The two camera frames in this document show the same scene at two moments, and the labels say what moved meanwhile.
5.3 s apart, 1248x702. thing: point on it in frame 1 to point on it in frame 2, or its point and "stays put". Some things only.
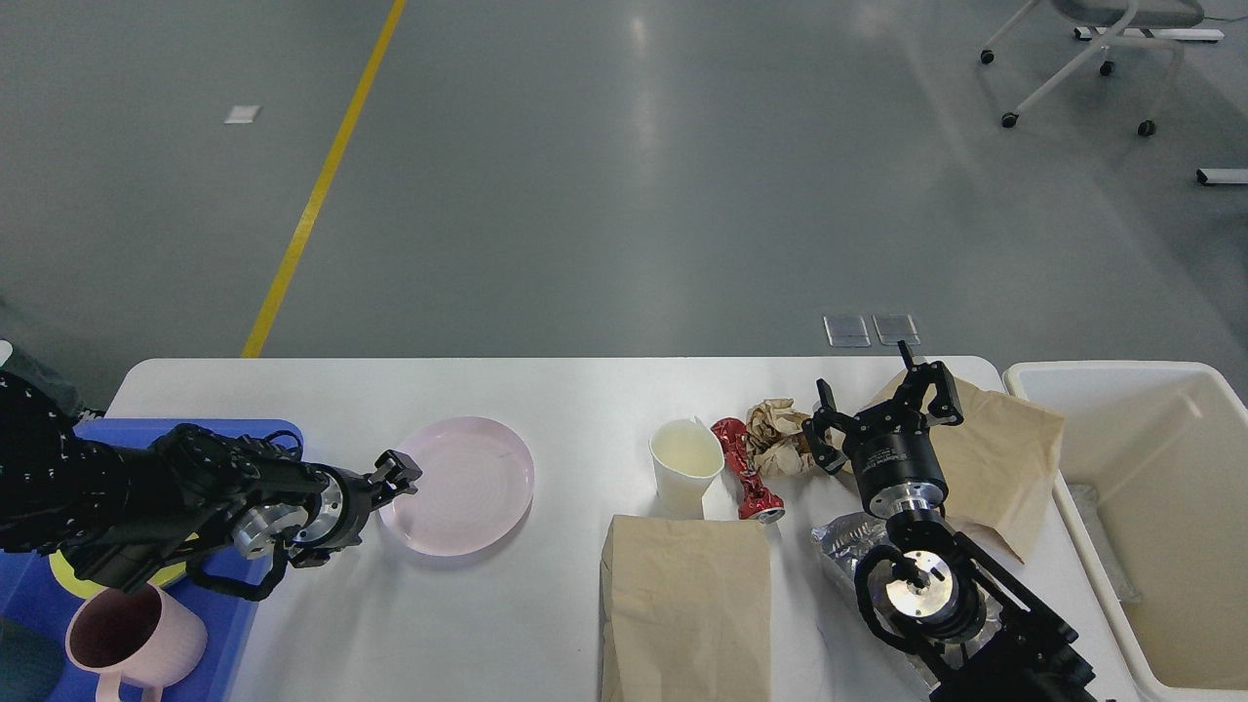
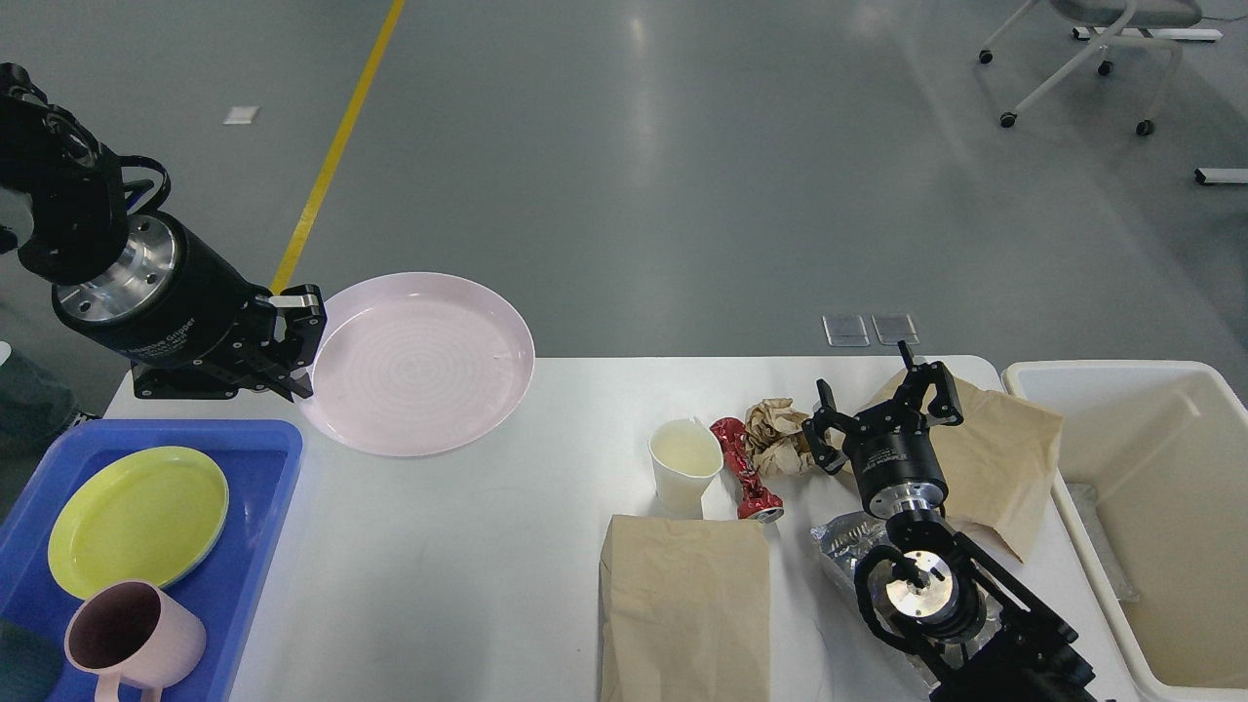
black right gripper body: (895, 459) stays put
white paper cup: (686, 455) stays put
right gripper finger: (945, 406) stays put
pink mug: (146, 637) stays put
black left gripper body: (309, 528) to (183, 316)
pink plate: (477, 482) to (417, 364)
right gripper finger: (824, 431) stays put
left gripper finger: (396, 473) to (213, 379)
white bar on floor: (1214, 175) stays put
